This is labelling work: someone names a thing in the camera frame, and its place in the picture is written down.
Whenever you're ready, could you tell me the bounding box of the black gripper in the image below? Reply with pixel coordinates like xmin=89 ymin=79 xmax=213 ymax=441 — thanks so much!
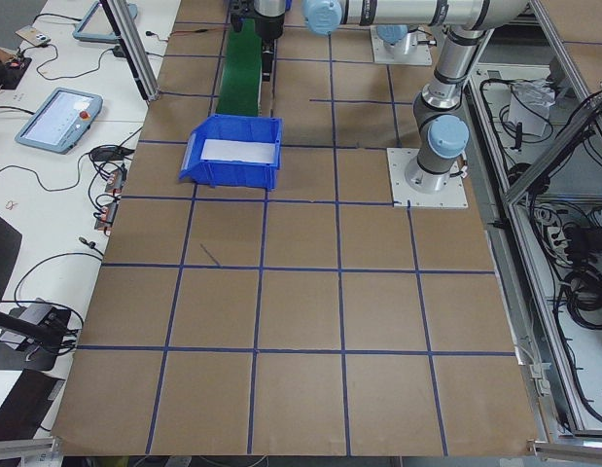
xmin=253 ymin=0 xmax=286 ymax=82

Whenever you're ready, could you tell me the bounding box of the blue source bin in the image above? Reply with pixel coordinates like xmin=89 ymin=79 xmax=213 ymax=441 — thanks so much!
xmin=179 ymin=114 xmax=283 ymax=191

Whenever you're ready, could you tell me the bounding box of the near teach pendant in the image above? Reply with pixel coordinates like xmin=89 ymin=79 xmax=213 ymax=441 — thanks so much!
xmin=15 ymin=88 xmax=103 ymax=154

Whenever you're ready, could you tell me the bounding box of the far teach pendant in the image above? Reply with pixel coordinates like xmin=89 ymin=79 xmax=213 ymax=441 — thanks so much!
xmin=72 ymin=1 xmax=119 ymax=44

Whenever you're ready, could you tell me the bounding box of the teach pendant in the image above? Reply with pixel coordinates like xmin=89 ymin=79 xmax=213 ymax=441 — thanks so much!
xmin=72 ymin=1 xmax=119 ymax=44
xmin=15 ymin=88 xmax=103 ymax=154

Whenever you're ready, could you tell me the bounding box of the black power adapter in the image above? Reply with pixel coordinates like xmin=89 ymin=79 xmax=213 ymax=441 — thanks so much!
xmin=112 ymin=45 xmax=126 ymax=58

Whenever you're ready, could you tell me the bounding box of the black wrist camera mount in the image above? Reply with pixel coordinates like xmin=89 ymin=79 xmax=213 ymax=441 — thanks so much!
xmin=230 ymin=0 xmax=254 ymax=33

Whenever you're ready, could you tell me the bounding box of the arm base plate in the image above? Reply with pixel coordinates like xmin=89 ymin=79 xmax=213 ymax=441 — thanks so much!
xmin=387 ymin=148 xmax=469 ymax=209
xmin=371 ymin=24 xmax=436 ymax=66

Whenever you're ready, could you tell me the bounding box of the white foam in source bin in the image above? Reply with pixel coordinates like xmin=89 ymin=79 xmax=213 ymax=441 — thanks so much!
xmin=200 ymin=139 xmax=276 ymax=163

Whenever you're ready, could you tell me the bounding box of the green conveyor belt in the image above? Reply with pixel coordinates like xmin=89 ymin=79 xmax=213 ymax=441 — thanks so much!
xmin=216 ymin=18 xmax=263 ymax=117

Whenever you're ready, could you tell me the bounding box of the aluminium frame post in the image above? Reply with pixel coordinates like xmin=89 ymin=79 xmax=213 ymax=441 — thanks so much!
xmin=100 ymin=0 xmax=159 ymax=102

